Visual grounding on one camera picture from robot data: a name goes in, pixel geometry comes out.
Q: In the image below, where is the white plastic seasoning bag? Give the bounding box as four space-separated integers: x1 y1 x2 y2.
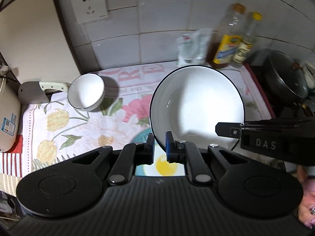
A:
177 28 213 66

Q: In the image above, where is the white ribbed bowl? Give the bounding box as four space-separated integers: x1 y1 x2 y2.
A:
149 65 245 150
67 74 105 111

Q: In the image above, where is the vinegar bottle yellow cap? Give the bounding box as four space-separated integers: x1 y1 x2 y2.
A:
231 12 263 68

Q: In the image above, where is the red striped cloth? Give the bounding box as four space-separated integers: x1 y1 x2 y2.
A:
0 135 24 197

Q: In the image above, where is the oil bottle yellow label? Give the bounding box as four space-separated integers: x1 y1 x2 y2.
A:
212 3 246 68

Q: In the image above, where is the blue fried egg plate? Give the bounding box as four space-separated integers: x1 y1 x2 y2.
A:
128 128 185 177

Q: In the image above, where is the person's right hand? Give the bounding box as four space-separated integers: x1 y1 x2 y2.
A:
297 165 314 229

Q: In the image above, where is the white wall socket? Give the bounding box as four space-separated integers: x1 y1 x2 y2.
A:
70 0 108 24

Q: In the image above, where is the cleaver with cream handle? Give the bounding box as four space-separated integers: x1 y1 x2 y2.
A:
18 81 69 104

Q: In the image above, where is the cream cutting board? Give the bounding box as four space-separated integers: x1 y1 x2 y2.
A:
1 0 81 83

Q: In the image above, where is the black wok with lid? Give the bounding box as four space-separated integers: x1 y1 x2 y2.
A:
263 50 309 101

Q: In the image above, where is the floral table cloth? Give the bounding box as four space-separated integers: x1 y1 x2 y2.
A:
22 62 272 175

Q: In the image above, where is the beige rice cooker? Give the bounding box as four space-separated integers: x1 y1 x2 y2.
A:
0 78 21 152

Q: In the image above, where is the black power cable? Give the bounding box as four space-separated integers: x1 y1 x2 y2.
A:
0 75 19 85

